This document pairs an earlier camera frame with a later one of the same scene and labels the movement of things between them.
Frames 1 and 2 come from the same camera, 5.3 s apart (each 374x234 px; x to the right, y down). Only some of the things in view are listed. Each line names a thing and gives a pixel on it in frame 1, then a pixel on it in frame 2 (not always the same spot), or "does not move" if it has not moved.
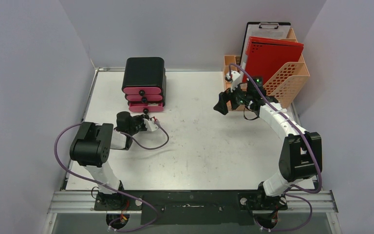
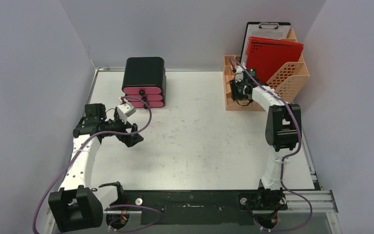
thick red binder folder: (265, 58) does not move
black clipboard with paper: (267, 30) does not move
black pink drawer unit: (144, 85) does not move
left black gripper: (140, 118) -> (130, 140)
